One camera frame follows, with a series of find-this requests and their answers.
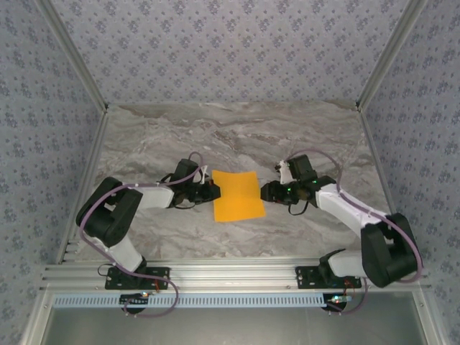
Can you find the orange paper sheet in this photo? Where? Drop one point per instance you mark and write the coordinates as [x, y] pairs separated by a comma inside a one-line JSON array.
[[237, 201]]

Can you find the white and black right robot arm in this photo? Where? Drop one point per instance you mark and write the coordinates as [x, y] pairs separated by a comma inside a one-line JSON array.
[[330, 206]]

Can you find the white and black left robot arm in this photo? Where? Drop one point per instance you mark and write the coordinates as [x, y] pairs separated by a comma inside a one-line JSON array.
[[154, 196]]

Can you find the small black controller board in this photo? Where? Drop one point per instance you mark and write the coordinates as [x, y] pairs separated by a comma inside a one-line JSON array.
[[338, 299], [134, 300]]

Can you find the grey metal panel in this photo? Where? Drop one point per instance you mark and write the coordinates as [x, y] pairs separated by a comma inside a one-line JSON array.
[[230, 330]]

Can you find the aluminium frame cross rail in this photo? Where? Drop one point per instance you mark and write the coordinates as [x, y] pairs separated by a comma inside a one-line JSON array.
[[230, 276]]

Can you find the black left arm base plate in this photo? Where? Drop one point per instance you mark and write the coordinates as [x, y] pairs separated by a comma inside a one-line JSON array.
[[160, 272]]

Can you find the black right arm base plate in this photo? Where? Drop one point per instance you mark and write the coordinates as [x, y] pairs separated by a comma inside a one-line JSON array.
[[305, 282]]

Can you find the aluminium frame post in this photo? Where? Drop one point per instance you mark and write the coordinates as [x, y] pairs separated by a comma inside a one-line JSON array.
[[387, 54], [76, 54]]

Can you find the aluminium frame bar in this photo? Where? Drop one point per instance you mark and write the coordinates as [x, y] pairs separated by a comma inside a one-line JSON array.
[[426, 316], [39, 316]]

